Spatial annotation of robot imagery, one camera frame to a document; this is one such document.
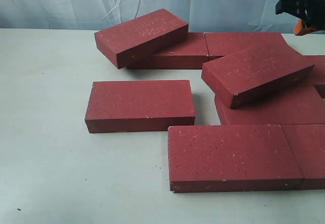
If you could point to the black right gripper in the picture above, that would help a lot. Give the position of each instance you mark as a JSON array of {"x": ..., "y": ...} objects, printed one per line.
[{"x": 309, "y": 12}]

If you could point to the red brick far right edge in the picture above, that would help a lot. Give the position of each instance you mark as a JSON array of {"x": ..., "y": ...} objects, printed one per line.
[{"x": 316, "y": 77}]

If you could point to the red brick edge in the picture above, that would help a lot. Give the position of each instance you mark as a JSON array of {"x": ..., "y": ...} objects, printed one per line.
[
  {"x": 307, "y": 144},
  {"x": 316, "y": 77}
]

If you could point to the red brick under tilted one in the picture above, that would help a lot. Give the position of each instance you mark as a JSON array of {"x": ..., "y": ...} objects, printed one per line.
[{"x": 188, "y": 55}]

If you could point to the red brick front right edge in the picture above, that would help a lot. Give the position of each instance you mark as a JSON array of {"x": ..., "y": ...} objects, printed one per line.
[{"x": 307, "y": 144}]

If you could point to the large red brick front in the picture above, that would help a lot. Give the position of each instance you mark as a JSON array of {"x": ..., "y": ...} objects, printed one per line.
[{"x": 221, "y": 158}]

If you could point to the white backdrop cloth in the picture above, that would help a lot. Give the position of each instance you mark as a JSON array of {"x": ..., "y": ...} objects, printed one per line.
[{"x": 201, "y": 15}]

